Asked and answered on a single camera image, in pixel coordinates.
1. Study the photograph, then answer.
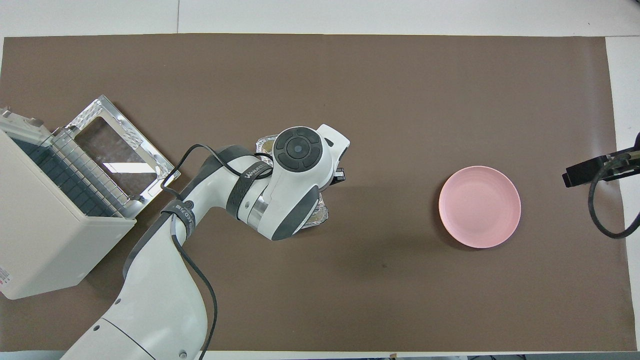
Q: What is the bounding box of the aluminium foil tray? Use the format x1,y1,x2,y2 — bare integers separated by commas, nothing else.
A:
255,134,330,230

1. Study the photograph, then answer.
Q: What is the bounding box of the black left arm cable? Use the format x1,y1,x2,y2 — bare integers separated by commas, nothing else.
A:
160,144,276,360

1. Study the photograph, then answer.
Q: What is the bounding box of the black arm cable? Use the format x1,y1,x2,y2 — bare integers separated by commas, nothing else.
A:
589,152,640,239
160,144,276,360

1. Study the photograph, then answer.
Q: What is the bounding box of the white toaster oven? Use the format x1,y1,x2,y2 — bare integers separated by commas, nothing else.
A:
0,107,137,301

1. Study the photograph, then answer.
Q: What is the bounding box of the brown paper table mat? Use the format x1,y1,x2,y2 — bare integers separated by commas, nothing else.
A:
0,33,638,352

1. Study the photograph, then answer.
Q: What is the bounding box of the glass oven door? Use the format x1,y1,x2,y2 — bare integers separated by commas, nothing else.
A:
65,95,182,221

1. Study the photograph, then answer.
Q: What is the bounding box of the pink round plate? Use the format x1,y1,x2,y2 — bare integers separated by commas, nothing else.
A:
438,165,522,249

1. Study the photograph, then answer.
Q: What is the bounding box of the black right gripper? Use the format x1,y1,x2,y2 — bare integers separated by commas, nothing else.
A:
562,132,640,188

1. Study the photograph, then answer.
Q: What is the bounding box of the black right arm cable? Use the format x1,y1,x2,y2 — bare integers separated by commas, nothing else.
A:
589,152,640,239

